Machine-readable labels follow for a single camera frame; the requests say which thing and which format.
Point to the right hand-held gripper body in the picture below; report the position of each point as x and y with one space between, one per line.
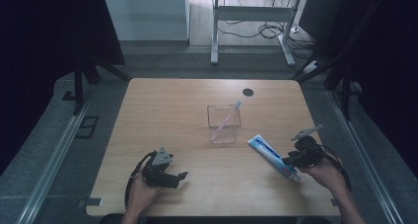
309 153

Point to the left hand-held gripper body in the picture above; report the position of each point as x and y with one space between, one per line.
156 173

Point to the white and blue toothpaste tube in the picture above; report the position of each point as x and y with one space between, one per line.
267 151

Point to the clear plastic square cup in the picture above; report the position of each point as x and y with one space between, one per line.
224 132

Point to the pink toothbrush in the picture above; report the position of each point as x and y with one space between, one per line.
228 120

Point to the person's left hand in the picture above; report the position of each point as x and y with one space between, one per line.
141 196

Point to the person's right hand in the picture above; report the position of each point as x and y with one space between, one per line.
327 176

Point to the black metal stand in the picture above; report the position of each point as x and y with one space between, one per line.
78 89
345 95

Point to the round black table grommet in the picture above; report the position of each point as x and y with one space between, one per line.
247 92

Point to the white power strip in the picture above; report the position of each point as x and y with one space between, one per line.
311 67

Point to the black curtain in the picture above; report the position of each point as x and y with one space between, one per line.
387 69
49 53

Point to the aluminium floor rail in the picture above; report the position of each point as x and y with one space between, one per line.
361 158
55 158

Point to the grey table corner bracket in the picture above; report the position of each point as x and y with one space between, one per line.
89 202

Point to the black rectangular floor bracket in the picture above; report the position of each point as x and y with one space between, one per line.
87 127

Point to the white metal desk frame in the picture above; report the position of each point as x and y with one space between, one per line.
215 36

